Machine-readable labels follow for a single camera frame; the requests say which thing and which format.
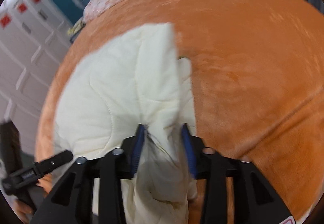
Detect white panelled wardrobe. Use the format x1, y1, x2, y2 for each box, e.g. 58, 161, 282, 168
0, 0, 71, 155

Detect person's left hand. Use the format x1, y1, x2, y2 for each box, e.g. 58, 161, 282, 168
13, 175, 52, 223

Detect white quilted duvet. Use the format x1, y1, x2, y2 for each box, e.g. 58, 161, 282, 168
53, 23, 197, 223

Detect orange plush bed blanket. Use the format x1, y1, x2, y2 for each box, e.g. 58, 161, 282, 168
35, 0, 323, 222

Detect cream items on nightstand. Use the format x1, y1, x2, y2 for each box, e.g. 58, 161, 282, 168
67, 17, 86, 37

